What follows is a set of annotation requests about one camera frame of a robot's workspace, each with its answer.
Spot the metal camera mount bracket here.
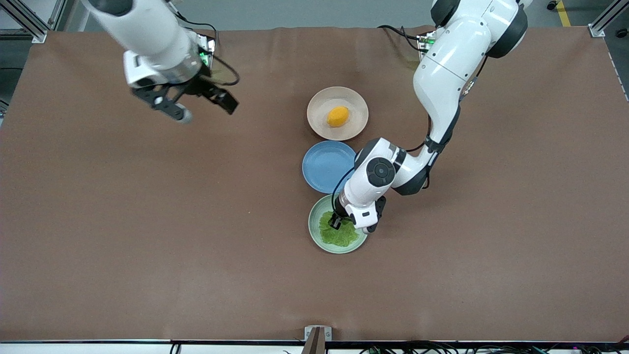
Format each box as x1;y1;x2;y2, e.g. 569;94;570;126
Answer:
301;325;333;354

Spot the brown table cover sheet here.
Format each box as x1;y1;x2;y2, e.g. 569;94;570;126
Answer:
0;26;629;342

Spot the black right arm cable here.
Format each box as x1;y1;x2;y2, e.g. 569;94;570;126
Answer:
173;12;241;88

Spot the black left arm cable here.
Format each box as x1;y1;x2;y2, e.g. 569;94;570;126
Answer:
331;166;358;213

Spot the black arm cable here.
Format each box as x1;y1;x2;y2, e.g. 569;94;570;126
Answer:
331;166;358;213
173;12;241;88

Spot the base electronics box green light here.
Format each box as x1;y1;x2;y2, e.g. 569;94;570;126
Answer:
196;32;217;69
417;30;439;62

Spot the light green round plate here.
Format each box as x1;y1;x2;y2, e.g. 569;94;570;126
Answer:
308;194;369;255

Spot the beige round plate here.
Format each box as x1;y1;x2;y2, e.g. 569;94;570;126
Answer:
307;87;369;141

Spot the black base power cable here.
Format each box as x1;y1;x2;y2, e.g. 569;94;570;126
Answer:
377;25;429;53

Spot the yellow lemon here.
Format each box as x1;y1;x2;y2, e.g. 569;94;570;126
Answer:
327;106;350;128

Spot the blue round plate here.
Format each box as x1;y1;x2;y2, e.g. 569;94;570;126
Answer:
302;141;357;194

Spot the aluminium frame profile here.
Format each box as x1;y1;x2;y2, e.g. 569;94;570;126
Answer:
0;0;67;44
588;0;629;38

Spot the green lettuce leaf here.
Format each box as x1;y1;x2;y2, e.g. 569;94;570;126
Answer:
318;210;360;248

